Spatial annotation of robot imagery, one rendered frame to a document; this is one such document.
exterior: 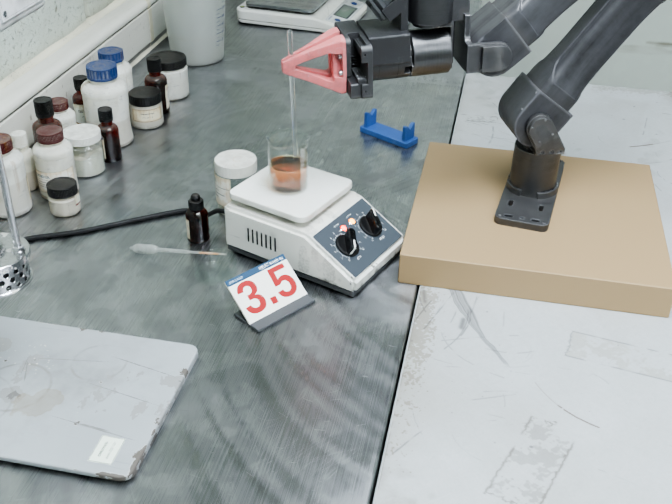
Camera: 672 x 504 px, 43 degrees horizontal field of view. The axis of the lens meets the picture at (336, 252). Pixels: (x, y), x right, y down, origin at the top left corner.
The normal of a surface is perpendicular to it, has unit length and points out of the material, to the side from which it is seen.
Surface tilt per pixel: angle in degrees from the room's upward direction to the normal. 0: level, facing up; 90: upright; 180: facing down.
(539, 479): 0
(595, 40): 88
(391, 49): 90
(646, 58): 90
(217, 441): 0
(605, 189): 0
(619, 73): 90
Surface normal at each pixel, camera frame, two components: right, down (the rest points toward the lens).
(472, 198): 0.02, -0.84
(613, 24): 0.12, 0.51
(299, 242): -0.54, 0.45
